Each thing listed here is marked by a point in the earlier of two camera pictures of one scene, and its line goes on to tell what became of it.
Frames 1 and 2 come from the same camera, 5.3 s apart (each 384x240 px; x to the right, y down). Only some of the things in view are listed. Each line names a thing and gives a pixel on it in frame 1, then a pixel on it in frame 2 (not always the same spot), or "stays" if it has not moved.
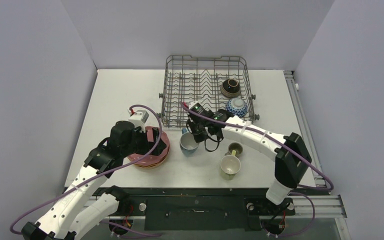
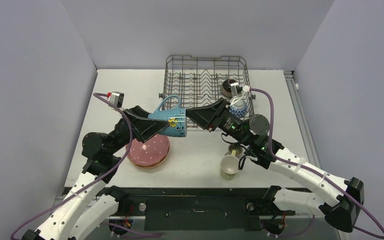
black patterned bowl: [230, 88] stays
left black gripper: [147, 146] → [143, 129]
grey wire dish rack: [222, 83] stays
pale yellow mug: [230, 165] stays
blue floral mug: [188, 146] → [177, 118]
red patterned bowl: [237, 106] stays
